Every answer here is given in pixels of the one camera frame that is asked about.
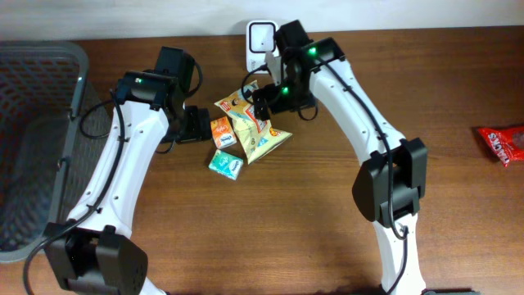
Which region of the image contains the beige chips bag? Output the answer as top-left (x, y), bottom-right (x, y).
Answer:
top-left (215, 89), bottom-right (292, 165)

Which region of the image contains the orange tissue pack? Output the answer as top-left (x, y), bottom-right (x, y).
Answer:
top-left (210, 116), bottom-right (237, 149)

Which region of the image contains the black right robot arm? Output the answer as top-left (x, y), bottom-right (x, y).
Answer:
top-left (252, 38), bottom-right (427, 294)

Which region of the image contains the grey plastic mesh basket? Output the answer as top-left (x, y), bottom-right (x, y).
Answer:
top-left (1, 41), bottom-right (111, 263)

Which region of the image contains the red Hacks snack bag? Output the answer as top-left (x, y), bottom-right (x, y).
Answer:
top-left (477, 125), bottom-right (523, 167)

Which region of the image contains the teal tissue pack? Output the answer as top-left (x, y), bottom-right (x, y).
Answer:
top-left (208, 150), bottom-right (243, 180)

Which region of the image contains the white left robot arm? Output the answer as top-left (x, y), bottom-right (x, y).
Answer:
top-left (43, 68), bottom-right (210, 294)

